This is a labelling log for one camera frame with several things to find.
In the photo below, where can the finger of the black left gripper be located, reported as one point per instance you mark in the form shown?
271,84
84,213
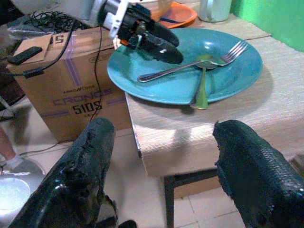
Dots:
164,51
164,32

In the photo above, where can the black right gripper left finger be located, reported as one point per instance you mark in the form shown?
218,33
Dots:
78,171

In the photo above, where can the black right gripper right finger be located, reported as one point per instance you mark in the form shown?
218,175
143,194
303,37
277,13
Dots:
256,171

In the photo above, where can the silver metal fork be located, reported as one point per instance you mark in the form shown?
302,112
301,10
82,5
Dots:
166,71

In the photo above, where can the tan bowl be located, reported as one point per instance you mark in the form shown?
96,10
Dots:
161,7

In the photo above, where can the orange plastic plate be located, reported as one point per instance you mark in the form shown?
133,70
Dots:
183,14

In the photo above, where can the teal round plate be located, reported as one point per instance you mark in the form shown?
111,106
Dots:
166,91

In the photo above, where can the white mug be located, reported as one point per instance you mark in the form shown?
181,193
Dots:
213,12

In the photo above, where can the silver metal spoon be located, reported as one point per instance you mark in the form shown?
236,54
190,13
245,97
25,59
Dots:
202,95

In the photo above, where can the beige woven table cloth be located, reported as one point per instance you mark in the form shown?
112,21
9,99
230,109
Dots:
261,107

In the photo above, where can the round grey white base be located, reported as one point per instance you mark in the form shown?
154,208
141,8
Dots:
16,190

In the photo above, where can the person's leg with white sock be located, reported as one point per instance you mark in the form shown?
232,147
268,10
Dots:
8,145

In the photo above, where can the printed brown cardboard box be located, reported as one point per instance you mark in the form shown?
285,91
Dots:
59,92

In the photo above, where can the black flat device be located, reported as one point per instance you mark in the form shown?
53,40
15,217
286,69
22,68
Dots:
23,55

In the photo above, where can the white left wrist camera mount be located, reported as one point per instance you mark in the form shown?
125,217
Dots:
116,16

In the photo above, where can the black metal table frame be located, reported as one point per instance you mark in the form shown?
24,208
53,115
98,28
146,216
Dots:
169,202

